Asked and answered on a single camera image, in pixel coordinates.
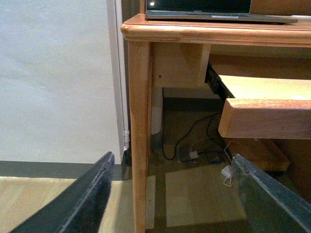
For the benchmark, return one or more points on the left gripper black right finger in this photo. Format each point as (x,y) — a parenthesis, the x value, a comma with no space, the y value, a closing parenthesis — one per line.
(269,205)

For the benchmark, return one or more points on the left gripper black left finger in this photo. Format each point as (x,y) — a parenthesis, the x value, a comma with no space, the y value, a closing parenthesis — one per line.
(80,207)

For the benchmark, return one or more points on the wooden rolling stand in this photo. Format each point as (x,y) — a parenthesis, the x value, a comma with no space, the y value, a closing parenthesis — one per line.
(264,153)

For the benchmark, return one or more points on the white power adapter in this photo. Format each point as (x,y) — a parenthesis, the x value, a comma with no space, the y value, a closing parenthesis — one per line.
(227,171)

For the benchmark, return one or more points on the power strip with plug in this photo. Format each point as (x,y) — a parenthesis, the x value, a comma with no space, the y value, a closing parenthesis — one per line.
(187,155)

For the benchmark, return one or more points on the wooden keyboard tray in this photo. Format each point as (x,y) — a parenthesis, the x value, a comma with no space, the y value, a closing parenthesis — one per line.
(266,108)

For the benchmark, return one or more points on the white pipe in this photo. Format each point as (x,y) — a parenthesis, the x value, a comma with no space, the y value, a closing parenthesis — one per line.
(156,122)

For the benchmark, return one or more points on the wooden desk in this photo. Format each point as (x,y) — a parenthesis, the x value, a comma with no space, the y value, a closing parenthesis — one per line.
(176,53)

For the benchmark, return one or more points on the grey laptop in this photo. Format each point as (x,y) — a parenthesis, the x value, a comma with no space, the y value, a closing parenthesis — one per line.
(222,10)

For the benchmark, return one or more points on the black drawer slide rail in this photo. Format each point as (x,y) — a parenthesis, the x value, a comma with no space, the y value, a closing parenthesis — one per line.
(216,84)

